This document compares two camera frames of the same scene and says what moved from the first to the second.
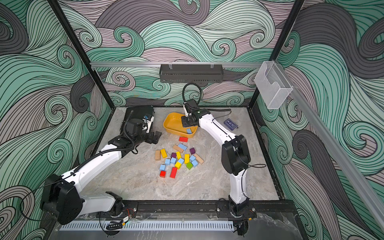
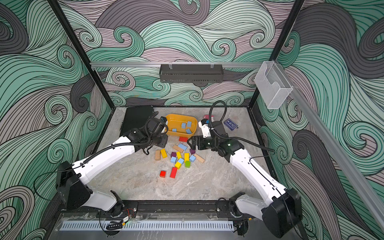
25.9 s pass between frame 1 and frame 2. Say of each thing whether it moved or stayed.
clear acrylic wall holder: stayed
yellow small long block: stayed
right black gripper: moved
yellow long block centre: stayed
